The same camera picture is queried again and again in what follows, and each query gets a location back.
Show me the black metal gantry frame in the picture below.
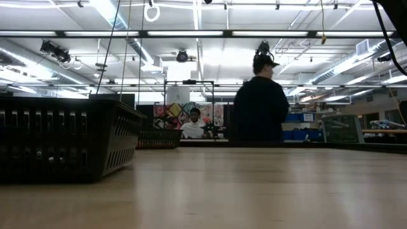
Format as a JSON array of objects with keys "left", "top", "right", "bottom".
[{"left": 163, "top": 79, "right": 216, "bottom": 141}]

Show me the wooden workbench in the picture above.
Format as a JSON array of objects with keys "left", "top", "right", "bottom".
[{"left": 362, "top": 128, "right": 407, "bottom": 144}]

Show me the yellow hanging power plug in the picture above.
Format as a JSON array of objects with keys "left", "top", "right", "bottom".
[{"left": 320, "top": 0, "right": 328, "bottom": 45}]

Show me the thin black hanging cable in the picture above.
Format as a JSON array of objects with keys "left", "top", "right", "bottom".
[{"left": 95, "top": 0, "right": 122, "bottom": 95}]

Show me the person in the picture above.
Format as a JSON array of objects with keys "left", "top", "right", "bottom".
[
  {"left": 228, "top": 53, "right": 291, "bottom": 142},
  {"left": 180, "top": 107, "right": 207, "bottom": 140}
]

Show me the black ceiling camera mount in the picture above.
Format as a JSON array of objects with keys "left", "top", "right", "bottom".
[{"left": 39, "top": 40, "right": 71, "bottom": 64}]

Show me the black ceiling spotlight with cable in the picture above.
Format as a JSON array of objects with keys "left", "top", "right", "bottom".
[{"left": 254, "top": 40, "right": 275, "bottom": 63}]

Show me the colourful mural panel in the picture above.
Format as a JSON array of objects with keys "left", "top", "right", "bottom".
[{"left": 154, "top": 101, "right": 225, "bottom": 140}]

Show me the yellow hanging rope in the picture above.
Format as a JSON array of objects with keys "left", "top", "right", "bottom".
[{"left": 119, "top": 0, "right": 133, "bottom": 102}]

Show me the black slotted plastic basket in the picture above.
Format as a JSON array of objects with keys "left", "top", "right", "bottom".
[
  {"left": 136, "top": 127, "right": 184, "bottom": 150},
  {"left": 0, "top": 97, "right": 148, "bottom": 184}
]

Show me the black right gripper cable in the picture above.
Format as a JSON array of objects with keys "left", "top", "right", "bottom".
[{"left": 371, "top": 1, "right": 407, "bottom": 77}]

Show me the grey glass-front enclosure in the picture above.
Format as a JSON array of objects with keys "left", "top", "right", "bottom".
[{"left": 319, "top": 114, "right": 366, "bottom": 144}]

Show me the round black ceiling spotlight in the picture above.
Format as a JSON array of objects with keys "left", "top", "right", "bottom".
[{"left": 176, "top": 50, "right": 190, "bottom": 64}]

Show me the white hanging ring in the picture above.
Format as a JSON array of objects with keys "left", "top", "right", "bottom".
[{"left": 143, "top": 2, "right": 162, "bottom": 23}]

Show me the grey rolled bundle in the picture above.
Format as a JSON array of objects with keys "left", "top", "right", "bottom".
[{"left": 369, "top": 119, "right": 406, "bottom": 130}]

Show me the white ceiling air vent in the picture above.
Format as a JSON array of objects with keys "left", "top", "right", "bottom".
[{"left": 355, "top": 38, "right": 371, "bottom": 57}]

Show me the black partition panel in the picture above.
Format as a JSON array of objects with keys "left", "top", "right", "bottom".
[{"left": 135, "top": 104, "right": 155, "bottom": 123}]

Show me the black ceiling camera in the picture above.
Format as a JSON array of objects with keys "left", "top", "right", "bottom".
[{"left": 376, "top": 52, "right": 394, "bottom": 63}]

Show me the blue storage bin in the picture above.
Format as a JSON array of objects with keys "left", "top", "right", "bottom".
[
  {"left": 285, "top": 113, "right": 315, "bottom": 123},
  {"left": 282, "top": 129, "right": 324, "bottom": 142}
]

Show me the white cylinder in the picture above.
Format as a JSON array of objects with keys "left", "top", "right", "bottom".
[{"left": 167, "top": 86, "right": 191, "bottom": 105}]

